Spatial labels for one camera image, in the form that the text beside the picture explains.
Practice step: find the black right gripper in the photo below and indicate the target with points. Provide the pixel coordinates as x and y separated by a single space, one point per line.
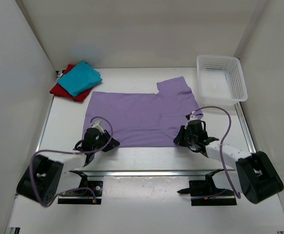
179 141

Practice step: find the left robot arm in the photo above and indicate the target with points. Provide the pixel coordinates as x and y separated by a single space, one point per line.
46 178

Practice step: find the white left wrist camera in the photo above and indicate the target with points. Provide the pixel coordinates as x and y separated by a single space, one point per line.
98 125

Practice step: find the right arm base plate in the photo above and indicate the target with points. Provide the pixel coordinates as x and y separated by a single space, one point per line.
205 193

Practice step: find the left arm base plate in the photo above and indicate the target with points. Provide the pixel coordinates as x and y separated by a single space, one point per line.
84 197

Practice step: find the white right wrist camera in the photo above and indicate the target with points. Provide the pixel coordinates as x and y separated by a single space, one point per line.
191 117

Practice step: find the left side aluminium rail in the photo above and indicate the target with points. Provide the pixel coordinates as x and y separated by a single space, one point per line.
28 130

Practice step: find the red t shirt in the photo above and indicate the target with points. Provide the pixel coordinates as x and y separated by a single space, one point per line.
58 91

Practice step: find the aluminium table edge rail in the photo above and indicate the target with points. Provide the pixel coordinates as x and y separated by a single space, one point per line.
148 173

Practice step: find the purple t shirt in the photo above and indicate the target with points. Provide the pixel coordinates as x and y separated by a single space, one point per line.
144 120

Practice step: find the teal t shirt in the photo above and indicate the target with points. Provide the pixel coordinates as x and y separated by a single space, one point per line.
81 78

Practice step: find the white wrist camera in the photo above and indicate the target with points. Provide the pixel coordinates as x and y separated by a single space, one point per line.
191 117
98 125

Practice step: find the white plastic basket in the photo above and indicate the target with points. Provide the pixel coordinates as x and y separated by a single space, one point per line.
220 80

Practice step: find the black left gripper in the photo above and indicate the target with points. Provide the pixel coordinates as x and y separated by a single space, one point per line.
112 144

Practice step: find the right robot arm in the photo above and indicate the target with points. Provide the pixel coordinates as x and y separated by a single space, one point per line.
251 174

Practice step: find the right side aluminium rail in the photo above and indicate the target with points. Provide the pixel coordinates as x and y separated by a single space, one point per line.
246 131

